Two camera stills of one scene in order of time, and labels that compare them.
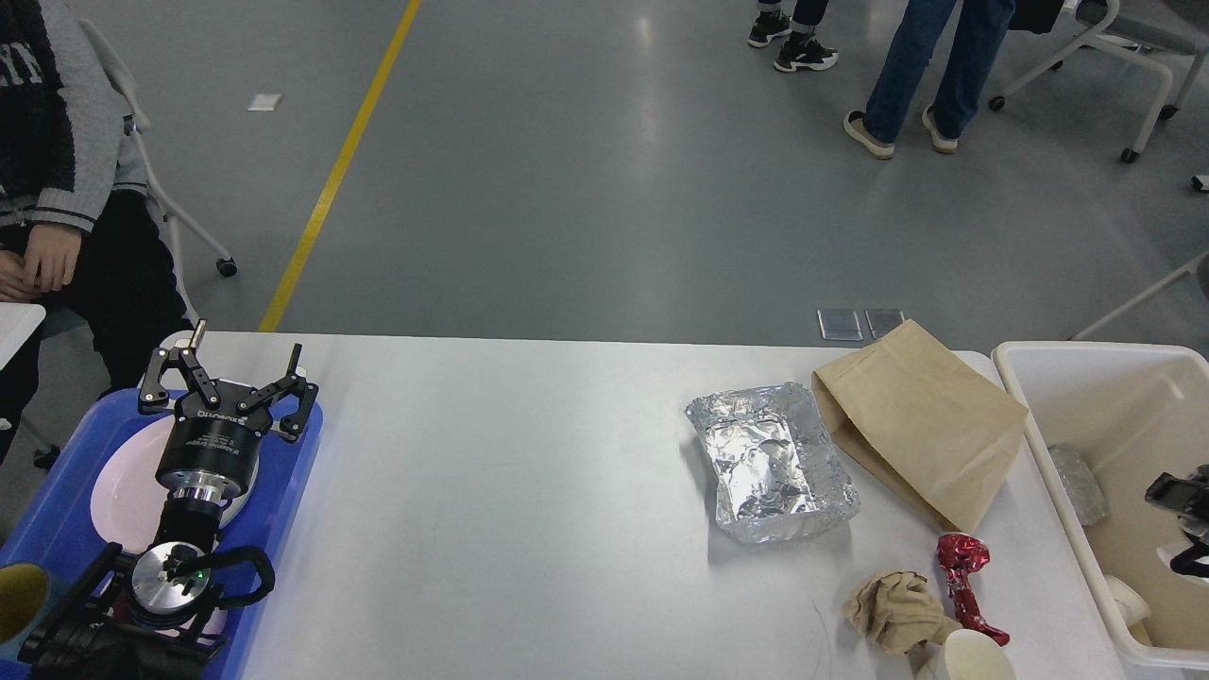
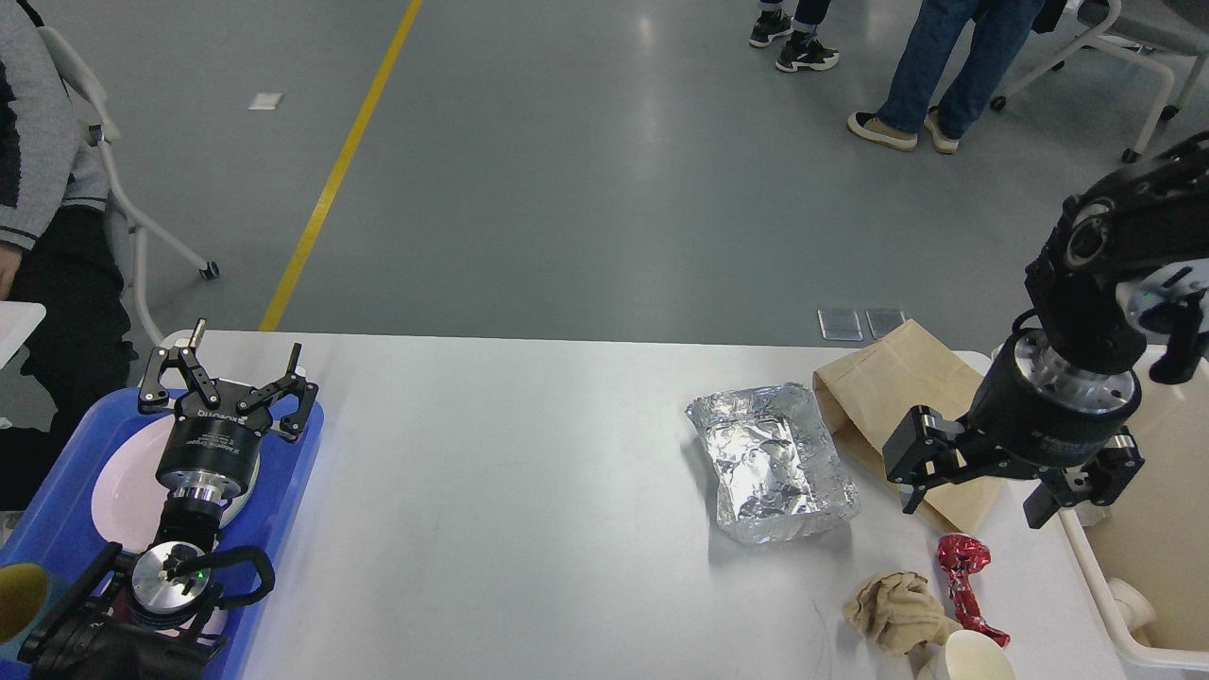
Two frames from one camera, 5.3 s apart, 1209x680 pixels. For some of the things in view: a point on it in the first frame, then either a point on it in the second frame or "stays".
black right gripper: [1197, 522] → [1039, 412]
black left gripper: [211, 453] stays
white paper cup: [1131, 603] stays
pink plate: [129, 503] stays
